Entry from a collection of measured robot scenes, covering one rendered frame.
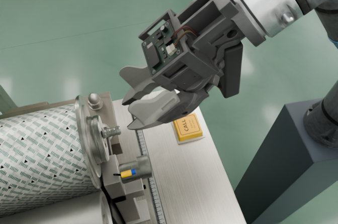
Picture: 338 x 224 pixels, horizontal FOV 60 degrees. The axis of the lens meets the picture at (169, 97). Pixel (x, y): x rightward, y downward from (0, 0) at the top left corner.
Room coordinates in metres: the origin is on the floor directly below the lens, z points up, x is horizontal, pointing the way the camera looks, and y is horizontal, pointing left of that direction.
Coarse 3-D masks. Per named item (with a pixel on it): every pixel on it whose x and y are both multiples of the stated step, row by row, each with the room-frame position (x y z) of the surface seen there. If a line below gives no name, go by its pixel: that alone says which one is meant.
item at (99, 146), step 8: (88, 120) 0.23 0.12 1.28; (96, 120) 0.22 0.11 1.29; (88, 128) 0.21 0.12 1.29; (96, 128) 0.21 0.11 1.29; (96, 136) 0.20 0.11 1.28; (96, 144) 0.19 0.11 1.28; (104, 144) 0.20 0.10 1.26; (96, 152) 0.18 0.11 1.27; (104, 152) 0.18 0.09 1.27; (96, 160) 0.17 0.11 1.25; (104, 160) 0.18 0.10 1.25
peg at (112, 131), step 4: (108, 128) 0.22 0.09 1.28; (112, 128) 0.22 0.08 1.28; (116, 128) 0.21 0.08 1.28; (104, 132) 0.21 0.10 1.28; (108, 132) 0.21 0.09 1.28; (112, 132) 0.21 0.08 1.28; (116, 132) 0.21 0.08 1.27; (120, 132) 0.21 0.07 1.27; (104, 136) 0.20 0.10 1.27; (108, 136) 0.20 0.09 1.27
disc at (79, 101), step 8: (80, 96) 0.26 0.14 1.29; (80, 104) 0.24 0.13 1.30; (80, 112) 0.22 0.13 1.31; (80, 120) 0.20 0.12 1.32; (80, 128) 0.19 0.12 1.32; (80, 136) 0.18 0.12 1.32; (80, 144) 0.17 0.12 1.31; (88, 152) 0.17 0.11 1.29; (88, 160) 0.16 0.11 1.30; (88, 168) 0.15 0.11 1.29; (96, 176) 0.15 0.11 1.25; (96, 184) 0.14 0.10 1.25
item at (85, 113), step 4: (84, 108) 0.24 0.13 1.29; (84, 112) 0.23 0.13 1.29; (88, 112) 0.26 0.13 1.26; (84, 116) 0.22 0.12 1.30; (88, 116) 0.25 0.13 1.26; (84, 120) 0.21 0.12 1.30; (84, 124) 0.21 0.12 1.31; (84, 128) 0.20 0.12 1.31; (84, 132) 0.19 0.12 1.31; (84, 136) 0.19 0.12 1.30; (88, 136) 0.19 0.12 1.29; (88, 140) 0.19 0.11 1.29; (88, 144) 0.18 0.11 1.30; (88, 148) 0.17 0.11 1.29; (92, 152) 0.18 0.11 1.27; (92, 156) 0.17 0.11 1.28; (92, 160) 0.16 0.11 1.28; (92, 164) 0.16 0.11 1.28; (96, 164) 0.17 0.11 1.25; (100, 164) 0.19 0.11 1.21; (96, 168) 0.16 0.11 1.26; (100, 168) 0.18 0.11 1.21; (96, 172) 0.15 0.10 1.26; (100, 172) 0.17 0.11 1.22; (100, 176) 0.16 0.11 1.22
